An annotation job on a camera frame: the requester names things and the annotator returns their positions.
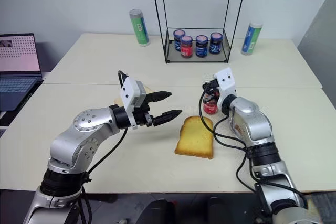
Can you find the red jam jar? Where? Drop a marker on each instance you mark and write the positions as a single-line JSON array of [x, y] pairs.
[[186, 48], [210, 108]]

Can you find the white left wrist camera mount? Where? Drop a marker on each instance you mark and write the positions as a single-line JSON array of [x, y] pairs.
[[128, 90]]

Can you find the dark blue jam jar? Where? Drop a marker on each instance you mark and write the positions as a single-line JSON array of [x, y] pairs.
[[215, 43], [178, 39], [201, 47]]

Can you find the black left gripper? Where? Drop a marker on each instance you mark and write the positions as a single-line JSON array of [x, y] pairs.
[[142, 118]]

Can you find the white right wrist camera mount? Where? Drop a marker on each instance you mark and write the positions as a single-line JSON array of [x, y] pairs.
[[227, 82]]

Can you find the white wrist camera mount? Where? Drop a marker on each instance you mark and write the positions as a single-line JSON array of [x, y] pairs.
[[128, 90], [227, 82]]

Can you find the dark rounded shape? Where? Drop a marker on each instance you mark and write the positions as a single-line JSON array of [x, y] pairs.
[[160, 212]]

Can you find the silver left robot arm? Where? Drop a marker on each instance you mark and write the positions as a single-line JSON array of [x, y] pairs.
[[86, 129]]

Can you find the dark blue laptop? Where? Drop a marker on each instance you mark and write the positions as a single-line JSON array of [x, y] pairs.
[[18, 61]]

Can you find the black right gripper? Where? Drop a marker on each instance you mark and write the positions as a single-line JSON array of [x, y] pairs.
[[213, 85]]

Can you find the toasted yellow bread slice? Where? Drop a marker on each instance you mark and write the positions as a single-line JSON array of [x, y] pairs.
[[195, 137]]

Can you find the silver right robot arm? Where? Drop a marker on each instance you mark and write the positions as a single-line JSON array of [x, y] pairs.
[[249, 121]]

